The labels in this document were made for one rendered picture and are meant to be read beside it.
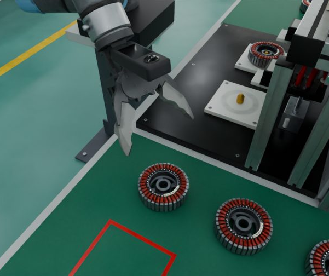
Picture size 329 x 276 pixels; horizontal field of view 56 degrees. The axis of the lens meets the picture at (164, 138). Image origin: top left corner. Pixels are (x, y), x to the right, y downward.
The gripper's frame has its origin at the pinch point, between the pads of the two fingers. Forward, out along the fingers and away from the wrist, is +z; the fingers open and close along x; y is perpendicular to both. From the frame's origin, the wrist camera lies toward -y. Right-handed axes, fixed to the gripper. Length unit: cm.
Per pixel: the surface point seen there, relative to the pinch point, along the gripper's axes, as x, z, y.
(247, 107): -33.4, 7.4, 15.4
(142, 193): 5.2, 10.6, 11.0
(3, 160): 30, -3, 144
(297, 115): -36.9, 12.5, 3.3
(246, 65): -48, -2, 26
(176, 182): -2.9, 12.5, 10.4
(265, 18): -84, -13, 45
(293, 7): -102, -12, 45
